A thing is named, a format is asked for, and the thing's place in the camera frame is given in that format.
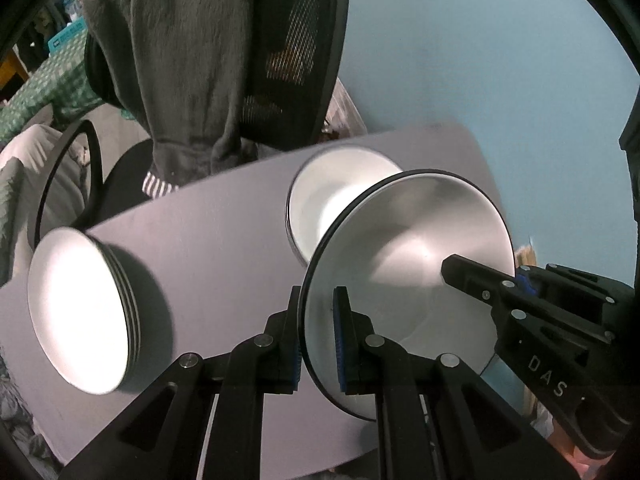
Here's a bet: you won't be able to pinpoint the black office chair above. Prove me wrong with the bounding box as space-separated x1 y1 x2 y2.
27 0 351 241

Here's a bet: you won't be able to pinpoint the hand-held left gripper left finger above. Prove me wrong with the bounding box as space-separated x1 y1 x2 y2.
60 285 303 480

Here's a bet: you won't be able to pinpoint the green checked cloth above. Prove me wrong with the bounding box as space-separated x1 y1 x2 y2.
0 42 108 143

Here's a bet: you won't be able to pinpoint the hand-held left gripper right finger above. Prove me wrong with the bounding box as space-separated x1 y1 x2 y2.
332 286 583 480

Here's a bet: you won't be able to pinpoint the person's right forearm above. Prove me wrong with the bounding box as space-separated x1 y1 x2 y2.
547 425 631 480

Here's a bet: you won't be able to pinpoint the grey floral cloth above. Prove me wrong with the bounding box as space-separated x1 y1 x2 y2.
0 345 63 471

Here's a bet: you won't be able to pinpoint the stack of white plates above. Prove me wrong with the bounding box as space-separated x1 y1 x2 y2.
27 226 131 395

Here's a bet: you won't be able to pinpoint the white black-rimmed plate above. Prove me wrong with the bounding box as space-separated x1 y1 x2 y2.
95 240 138 393
100 245 145 391

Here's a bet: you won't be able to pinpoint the grey quilted duvet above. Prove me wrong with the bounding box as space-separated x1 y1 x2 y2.
0 122 91 286

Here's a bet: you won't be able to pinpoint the grey fleece robe striped cuffs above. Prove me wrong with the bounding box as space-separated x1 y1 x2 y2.
82 0 281 196

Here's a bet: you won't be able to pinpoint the black chair armrest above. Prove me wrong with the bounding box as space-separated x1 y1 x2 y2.
27 119 104 243

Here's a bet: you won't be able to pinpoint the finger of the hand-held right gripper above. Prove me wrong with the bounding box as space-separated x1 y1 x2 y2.
440 254 528 312
515 265 551 301

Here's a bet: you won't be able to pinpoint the orange wooden board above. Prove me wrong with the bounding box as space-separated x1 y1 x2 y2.
0 52 30 93

